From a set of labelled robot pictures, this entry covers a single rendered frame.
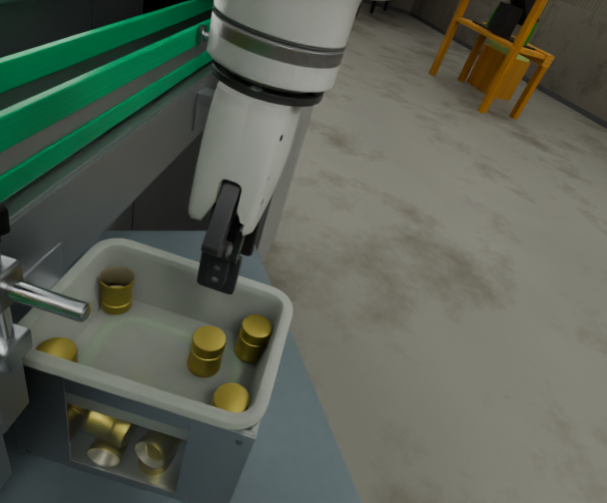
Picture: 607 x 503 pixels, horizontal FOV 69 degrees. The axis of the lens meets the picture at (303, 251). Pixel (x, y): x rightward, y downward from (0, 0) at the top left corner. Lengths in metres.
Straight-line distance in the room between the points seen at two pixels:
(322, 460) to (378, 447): 0.99
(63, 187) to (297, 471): 0.47
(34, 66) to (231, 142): 0.38
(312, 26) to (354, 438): 1.51
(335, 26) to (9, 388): 0.32
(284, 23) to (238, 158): 0.08
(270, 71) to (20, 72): 0.39
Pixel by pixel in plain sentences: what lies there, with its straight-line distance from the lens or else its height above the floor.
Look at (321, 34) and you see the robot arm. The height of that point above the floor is 1.29.
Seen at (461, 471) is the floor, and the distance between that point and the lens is 1.81.
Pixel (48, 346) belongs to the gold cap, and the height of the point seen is 0.98.
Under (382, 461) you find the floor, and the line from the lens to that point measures 1.67.
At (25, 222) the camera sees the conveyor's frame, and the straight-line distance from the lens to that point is 0.51.
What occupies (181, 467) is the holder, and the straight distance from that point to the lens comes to 0.48.
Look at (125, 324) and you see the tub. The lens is 0.53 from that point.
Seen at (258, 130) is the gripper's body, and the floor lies 1.23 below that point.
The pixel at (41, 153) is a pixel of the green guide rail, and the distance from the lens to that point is 0.53.
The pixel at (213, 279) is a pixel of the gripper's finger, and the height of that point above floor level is 1.10.
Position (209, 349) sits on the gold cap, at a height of 0.98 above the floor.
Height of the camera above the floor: 1.34
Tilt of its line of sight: 36 degrees down
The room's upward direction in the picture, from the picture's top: 20 degrees clockwise
